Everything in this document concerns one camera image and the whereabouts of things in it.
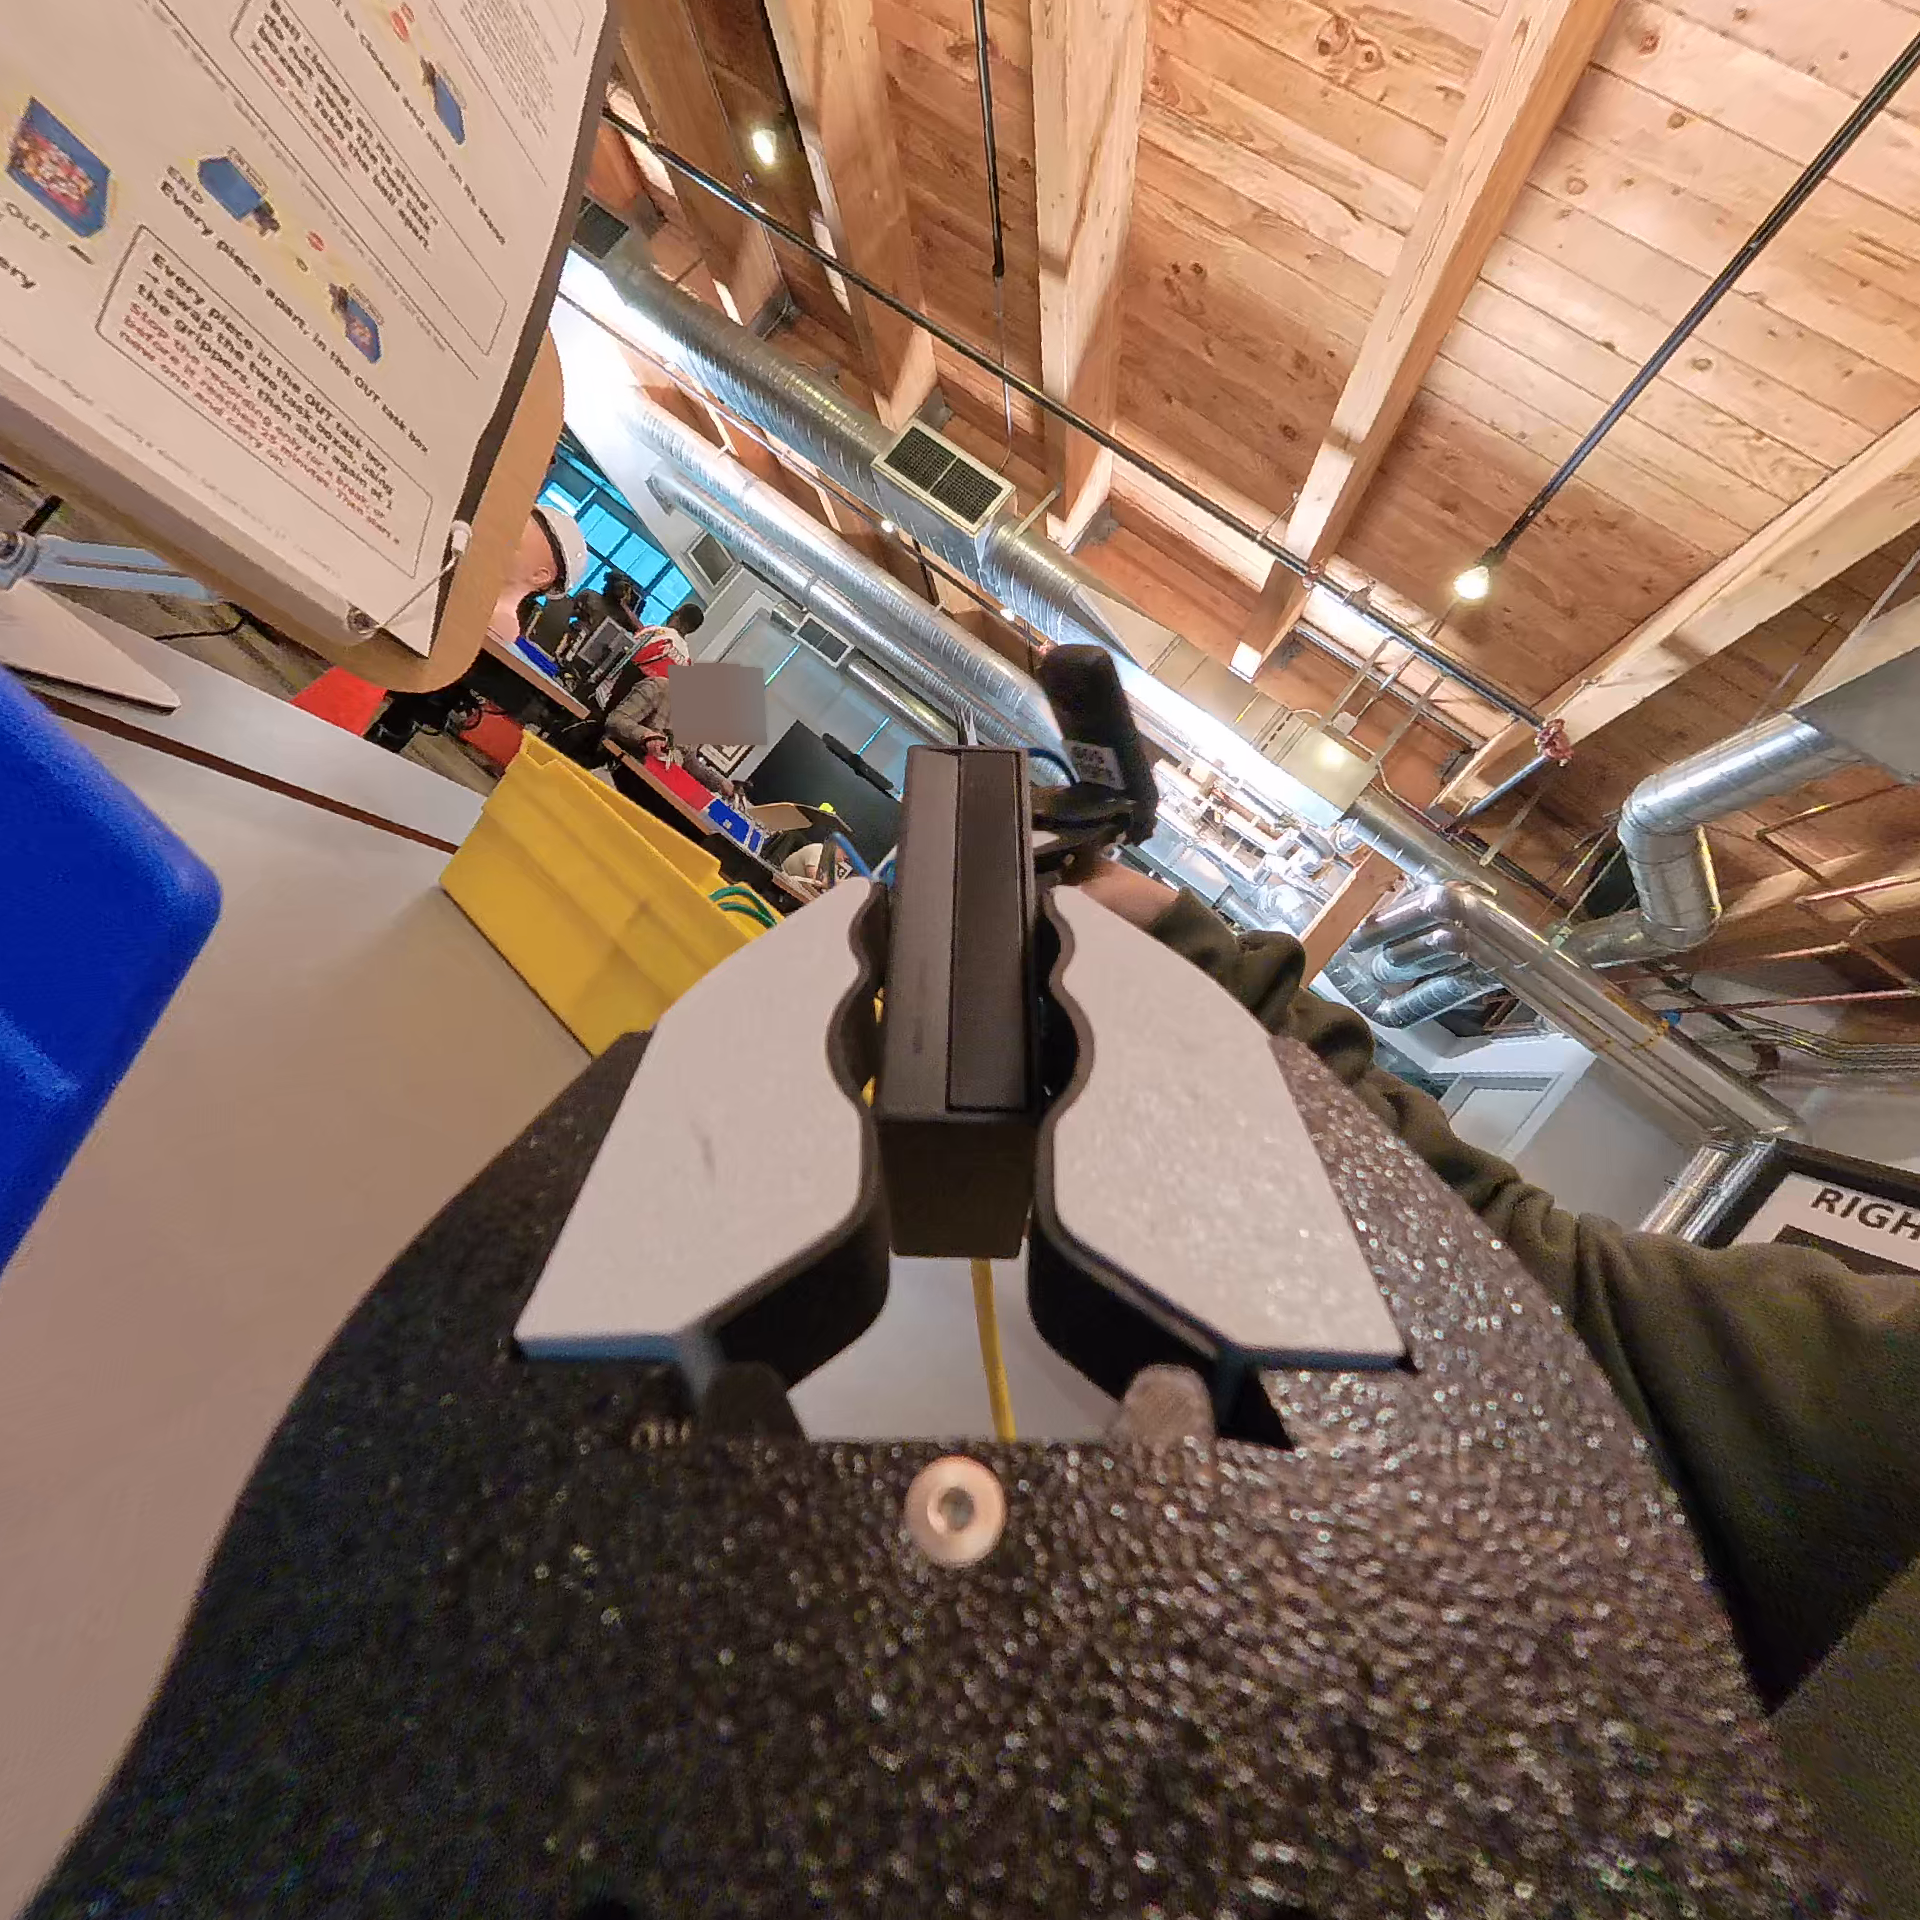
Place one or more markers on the blue plastic bin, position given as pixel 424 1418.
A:
pixel 91 931

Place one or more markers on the red plastic bin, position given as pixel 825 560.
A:
pixel 341 701

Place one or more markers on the printed instruction sheet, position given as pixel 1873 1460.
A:
pixel 300 225

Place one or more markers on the black monitor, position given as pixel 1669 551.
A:
pixel 820 786

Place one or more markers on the black ceiling rail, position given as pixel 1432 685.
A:
pixel 1051 405

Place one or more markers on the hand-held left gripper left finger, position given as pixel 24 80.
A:
pixel 705 1184

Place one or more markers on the black white tag sign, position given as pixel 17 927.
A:
pixel 1845 1201

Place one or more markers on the black ethernet port block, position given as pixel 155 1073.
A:
pixel 961 973

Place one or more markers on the large yellow plastic bin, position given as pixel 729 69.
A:
pixel 600 884

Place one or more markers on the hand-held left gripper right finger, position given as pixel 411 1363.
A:
pixel 1215 1201

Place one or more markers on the person's right forearm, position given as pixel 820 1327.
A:
pixel 1724 1348

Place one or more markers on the person's right hand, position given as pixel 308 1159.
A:
pixel 1133 891

